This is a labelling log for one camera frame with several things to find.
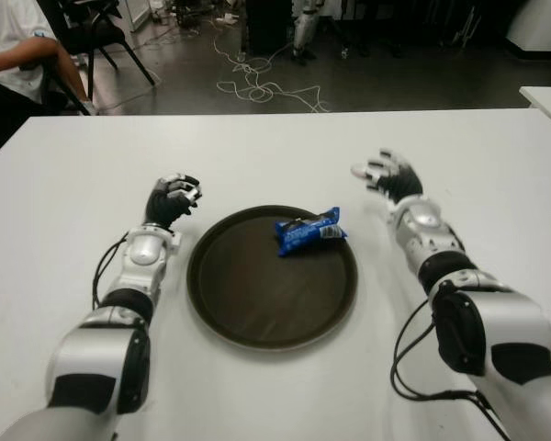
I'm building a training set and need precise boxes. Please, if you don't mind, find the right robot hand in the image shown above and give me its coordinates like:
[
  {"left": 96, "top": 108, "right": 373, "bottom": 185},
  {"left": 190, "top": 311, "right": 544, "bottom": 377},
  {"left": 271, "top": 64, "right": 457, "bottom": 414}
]
[{"left": 350, "top": 148, "right": 424, "bottom": 207}]

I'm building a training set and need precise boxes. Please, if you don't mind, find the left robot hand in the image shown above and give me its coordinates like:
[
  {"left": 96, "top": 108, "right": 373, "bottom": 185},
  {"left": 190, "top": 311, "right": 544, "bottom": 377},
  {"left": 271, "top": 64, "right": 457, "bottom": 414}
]
[{"left": 144, "top": 173, "right": 203, "bottom": 230}]

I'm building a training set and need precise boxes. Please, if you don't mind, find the blue Oreo packet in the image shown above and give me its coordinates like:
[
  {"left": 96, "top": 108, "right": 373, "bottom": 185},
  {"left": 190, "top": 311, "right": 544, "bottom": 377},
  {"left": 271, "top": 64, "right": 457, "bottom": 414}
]
[{"left": 275, "top": 207, "right": 349, "bottom": 258}]

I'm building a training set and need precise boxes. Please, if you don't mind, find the round dark brown tray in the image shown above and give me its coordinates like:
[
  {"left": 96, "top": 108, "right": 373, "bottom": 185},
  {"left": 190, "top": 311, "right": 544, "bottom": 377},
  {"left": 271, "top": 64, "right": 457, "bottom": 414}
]
[{"left": 186, "top": 204, "right": 359, "bottom": 354}]

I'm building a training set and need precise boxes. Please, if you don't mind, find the white side table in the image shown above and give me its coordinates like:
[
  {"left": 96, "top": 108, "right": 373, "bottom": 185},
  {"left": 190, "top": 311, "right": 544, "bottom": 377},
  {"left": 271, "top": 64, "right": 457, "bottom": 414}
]
[{"left": 518, "top": 85, "right": 551, "bottom": 134}]

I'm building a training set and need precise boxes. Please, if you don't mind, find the folded metal stand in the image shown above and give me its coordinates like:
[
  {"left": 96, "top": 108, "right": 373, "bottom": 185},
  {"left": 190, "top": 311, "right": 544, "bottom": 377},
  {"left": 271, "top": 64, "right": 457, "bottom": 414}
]
[{"left": 448, "top": 0, "right": 484, "bottom": 48}]

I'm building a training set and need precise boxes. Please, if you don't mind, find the black chair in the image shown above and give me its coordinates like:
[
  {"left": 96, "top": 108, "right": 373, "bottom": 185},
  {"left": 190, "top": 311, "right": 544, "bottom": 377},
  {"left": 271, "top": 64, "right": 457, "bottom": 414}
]
[{"left": 54, "top": 0, "right": 156, "bottom": 116}]

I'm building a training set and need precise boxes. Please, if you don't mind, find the white cabinet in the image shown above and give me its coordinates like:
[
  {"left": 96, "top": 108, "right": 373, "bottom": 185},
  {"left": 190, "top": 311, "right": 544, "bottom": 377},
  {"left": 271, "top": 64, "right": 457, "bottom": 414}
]
[{"left": 123, "top": 0, "right": 152, "bottom": 33}]

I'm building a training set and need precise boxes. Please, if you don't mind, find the black cabinet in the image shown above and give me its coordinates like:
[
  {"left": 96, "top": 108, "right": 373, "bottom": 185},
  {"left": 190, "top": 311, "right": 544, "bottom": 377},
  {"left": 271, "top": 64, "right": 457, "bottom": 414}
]
[{"left": 245, "top": 0, "right": 299, "bottom": 56}]

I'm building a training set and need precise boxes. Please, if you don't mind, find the white curved panel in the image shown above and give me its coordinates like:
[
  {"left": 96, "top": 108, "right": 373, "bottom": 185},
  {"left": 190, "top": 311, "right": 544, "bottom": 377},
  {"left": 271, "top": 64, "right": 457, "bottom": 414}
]
[{"left": 504, "top": 0, "right": 551, "bottom": 59}]

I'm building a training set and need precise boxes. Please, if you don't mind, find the seated person white shirt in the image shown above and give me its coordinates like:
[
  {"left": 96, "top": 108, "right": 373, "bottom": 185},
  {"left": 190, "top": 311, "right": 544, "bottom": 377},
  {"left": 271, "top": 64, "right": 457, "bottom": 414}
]
[{"left": 0, "top": 0, "right": 97, "bottom": 153}]

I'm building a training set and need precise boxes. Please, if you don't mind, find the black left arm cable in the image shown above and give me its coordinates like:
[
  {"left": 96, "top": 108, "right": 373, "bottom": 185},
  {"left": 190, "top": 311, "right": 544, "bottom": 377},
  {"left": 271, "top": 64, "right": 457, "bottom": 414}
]
[{"left": 91, "top": 232, "right": 130, "bottom": 309}]

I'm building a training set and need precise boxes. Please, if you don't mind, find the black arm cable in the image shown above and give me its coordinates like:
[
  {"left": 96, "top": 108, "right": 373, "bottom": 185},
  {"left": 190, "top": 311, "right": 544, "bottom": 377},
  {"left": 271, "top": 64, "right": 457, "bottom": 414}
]
[
  {"left": 91, "top": 232, "right": 130, "bottom": 309},
  {"left": 389, "top": 298, "right": 511, "bottom": 441}
]

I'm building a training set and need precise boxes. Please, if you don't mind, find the white cable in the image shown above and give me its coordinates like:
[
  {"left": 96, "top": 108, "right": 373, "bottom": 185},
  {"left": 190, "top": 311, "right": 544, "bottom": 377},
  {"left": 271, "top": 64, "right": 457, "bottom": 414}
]
[{"left": 212, "top": 31, "right": 334, "bottom": 114}]

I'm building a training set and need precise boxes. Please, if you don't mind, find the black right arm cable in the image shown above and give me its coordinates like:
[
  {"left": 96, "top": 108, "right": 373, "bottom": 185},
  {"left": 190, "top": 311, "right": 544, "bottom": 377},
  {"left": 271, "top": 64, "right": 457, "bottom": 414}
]
[{"left": 389, "top": 298, "right": 511, "bottom": 441}]

